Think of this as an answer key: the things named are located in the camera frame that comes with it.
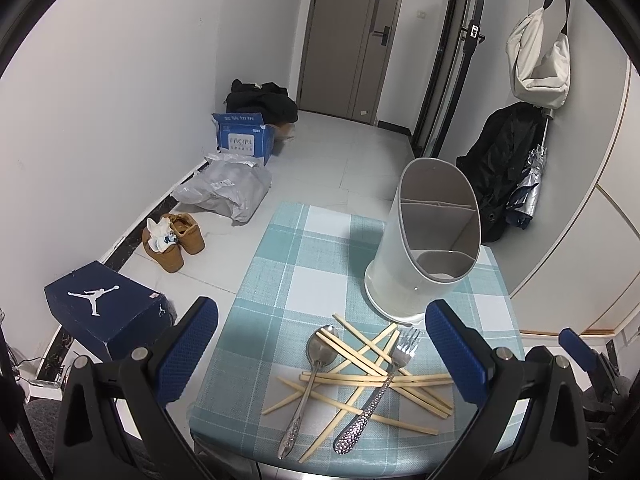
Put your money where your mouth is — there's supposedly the white shoulder bag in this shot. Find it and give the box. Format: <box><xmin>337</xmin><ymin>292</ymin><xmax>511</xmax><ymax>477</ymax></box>
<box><xmin>506</xmin><ymin>8</ymin><xmax>572</xmax><ymax>110</ymax></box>

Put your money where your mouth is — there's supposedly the navy Jordan shoe box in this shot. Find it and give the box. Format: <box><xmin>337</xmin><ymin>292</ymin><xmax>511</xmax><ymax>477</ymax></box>
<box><xmin>44</xmin><ymin>261</ymin><xmax>176</xmax><ymax>362</ymax></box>

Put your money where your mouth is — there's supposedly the tan boot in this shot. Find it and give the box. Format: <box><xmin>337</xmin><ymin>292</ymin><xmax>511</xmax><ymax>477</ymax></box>
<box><xmin>142</xmin><ymin>217</ymin><xmax>184</xmax><ymax>273</ymax></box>
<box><xmin>164</xmin><ymin>212</ymin><xmax>205</xmax><ymax>255</ymax></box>

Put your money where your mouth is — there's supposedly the silver fork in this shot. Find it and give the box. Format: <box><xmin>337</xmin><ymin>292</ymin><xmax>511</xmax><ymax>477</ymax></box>
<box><xmin>333</xmin><ymin>327</ymin><xmax>420</xmax><ymax>455</ymax></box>

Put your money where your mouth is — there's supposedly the silver folded umbrella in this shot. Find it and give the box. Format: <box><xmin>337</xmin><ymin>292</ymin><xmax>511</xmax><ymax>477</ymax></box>
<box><xmin>506</xmin><ymin>108</ymin><xmax>554</xmax><ymax>230</ymax></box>

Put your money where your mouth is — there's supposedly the teal plaid tablecloth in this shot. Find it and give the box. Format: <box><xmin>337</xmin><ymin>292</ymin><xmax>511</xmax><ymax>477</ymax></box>
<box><xmin>188</xmin><ymin>201</ymin><xmax>526</xmax><ymax>476</ymax></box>

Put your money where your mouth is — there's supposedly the white utensil holder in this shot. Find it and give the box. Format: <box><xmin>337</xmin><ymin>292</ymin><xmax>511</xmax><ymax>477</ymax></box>
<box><xmin>364</xmin><ymin>157</ymin><xmax>480</xmax><ymax>325</ymax></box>

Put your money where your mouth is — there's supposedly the silver spoon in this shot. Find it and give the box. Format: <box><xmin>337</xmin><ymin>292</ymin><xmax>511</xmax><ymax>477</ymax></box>
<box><xmin>277</xmin><ymin>325</ymin><xmax>337</xmax><ymax>460</ymax></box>

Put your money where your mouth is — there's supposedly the black hanging jacket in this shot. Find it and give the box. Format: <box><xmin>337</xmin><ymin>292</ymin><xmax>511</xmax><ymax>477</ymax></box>
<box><xmin>456</xmin><ymin>102</ymin><xmax>546</xmax><ymax>244</ymax></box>

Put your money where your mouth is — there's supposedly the grey plastic parcel bag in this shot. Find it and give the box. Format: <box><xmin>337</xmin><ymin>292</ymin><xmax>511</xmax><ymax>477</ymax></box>
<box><xmin>171</xmin><ymin>152</ymin><xmax>272</xmax><ymax>224</ymax></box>

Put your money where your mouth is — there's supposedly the blue facial tissue box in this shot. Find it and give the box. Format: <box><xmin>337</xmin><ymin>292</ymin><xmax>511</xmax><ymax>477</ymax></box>
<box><xmin>213</xmin><ymin>113</ymin><xmax>276</xmax><ymax>166</ymax></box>

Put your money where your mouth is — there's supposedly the black bag on floor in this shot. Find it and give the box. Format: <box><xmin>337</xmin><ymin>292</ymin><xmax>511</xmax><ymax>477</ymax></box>
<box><xmin>224</xmin><ymin>79</ymin><xmax>298</xmax><ymax>126</ymax></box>

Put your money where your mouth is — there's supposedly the black framed side door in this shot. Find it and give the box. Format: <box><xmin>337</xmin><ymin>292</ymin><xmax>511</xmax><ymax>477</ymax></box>
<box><xmin>411</xmin><ymin>0</ymin><xmax>485</xmax><ymax>157</ymax></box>

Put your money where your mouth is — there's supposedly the grey entrance door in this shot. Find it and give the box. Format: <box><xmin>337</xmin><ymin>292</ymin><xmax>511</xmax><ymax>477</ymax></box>
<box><xmin>297</xmin><ymin>0</ymin><xmax>401</xmax><ymax>125</ymax></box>

